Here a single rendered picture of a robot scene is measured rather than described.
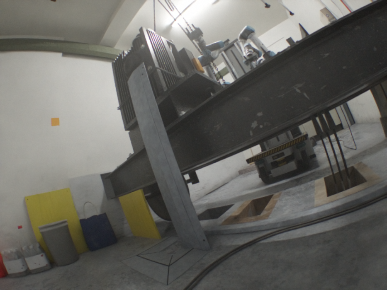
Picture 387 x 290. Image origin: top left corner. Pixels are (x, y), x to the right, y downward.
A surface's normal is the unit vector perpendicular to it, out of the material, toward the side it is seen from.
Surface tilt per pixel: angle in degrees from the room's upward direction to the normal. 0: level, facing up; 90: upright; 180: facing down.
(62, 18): 180
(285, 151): 90
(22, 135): 90
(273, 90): 90
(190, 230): 90
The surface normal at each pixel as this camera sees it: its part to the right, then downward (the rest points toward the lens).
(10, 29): 0.35, 0.92
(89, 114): 0.69, -0.37
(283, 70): -0.63, 0.11
